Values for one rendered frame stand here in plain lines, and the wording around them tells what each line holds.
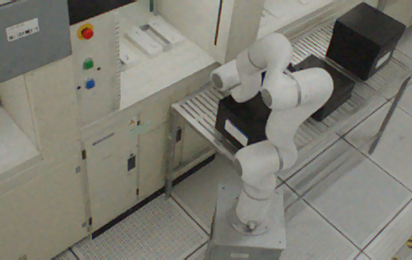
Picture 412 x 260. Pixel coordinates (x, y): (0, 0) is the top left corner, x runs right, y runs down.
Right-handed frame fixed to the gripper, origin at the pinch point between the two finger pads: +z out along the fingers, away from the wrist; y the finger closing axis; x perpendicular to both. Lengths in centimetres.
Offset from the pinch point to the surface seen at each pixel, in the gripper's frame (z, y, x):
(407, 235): 74, 71, -125
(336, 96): 41, 13, -39
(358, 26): 77, -6, -24
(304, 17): 78, -40, -39
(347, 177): 79, 23, -125
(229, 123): -14.1, -5.1, -38.4
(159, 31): -2, -70, -35
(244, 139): -14.2, 5.0, -39.9
